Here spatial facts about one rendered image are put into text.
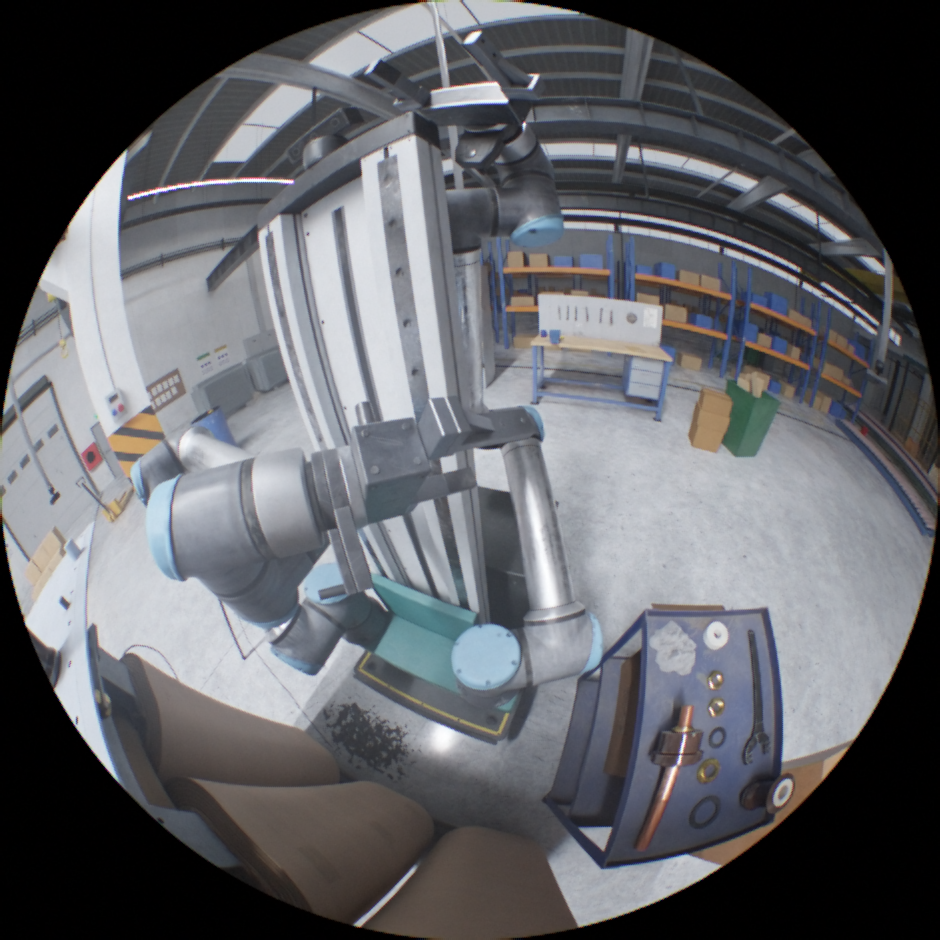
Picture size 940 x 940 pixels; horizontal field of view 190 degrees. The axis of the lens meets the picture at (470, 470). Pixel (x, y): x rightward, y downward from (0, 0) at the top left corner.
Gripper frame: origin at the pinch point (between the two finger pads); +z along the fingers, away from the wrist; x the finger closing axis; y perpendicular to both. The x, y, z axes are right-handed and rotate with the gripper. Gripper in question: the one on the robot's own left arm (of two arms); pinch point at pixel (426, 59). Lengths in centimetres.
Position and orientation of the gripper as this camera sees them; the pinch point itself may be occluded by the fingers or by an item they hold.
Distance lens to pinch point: 42.3
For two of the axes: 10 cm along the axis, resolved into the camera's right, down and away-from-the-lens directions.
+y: 3.2, -7.6, -5.6
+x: 8.2, 5.2, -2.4
